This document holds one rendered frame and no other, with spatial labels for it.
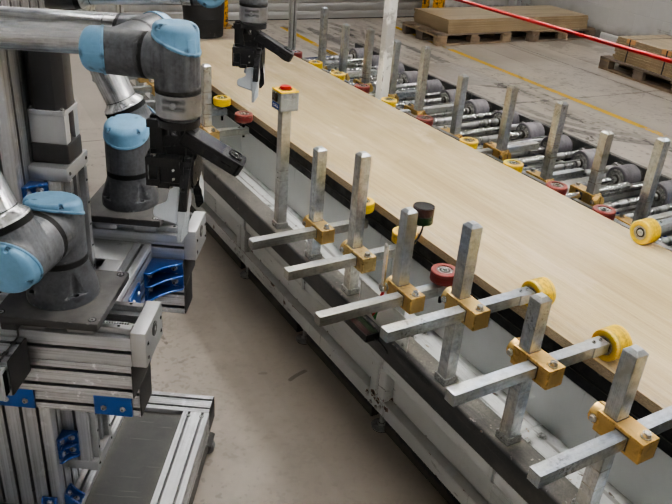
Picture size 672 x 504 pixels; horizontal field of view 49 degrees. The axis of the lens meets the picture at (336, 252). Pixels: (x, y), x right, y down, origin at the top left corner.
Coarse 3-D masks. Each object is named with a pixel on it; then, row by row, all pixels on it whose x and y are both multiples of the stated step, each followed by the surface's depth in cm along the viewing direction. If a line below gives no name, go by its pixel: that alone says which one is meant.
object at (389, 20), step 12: (396, 0) 348; (384, 12) 352; (396, 12) 351; (384, 24) 354; (384, 36) 356; (384, 48) 358; (384, 60) 360; (384, 72) 363; (384, 84) 366; (384, 96) 370
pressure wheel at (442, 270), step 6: (438, 264) 212; (444, 264) 212; (432, 270) 209; (438, 270) 209; (444, 270) 209; (450, 270) 210; (432, 276) 209; (438, 276) 207; (444, 276) 206; (450, 276) 207; (438, 282) 208; (444, 282) 207; (450, 282) 207; (438, 300) 214
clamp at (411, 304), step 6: (390, 276) 211; (390, 282) 208; (390, 288) 209; (396, 288) 206; (402, 288) 206; (408, 288) 206; (414, 288) 206; (402, 294) 204; (408, 294) 203; (420, 294) 203; (408, 300) 202; (414, 300) 202; (420, 300) 203; (402, 306) 205; (408, 306) 202; (414, 306) 203; (420, 306) 204; (408, 312) 203; (414, 312) 204
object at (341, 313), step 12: (420, 288) 208; (432, 288) 209; (444, 288) 211; (372, 300) 201; (384, 300) 201; (396, 300) 203; (324, 312) 194; (336, 312) 194; (348, 312) 196; (360, 312) 198; (372, 312) 200; (324, 324) 193
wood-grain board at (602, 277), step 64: (320, 128) 315; (384, 128) 321; (384, 192) 258; (448, 192) 262; (512, 192) 266; (448, 256) 220; (512, 256) 221; (576, 256) 225; (640, 256) 228; (576, 320) 192; (640, 320) 194; (640, 384) 169
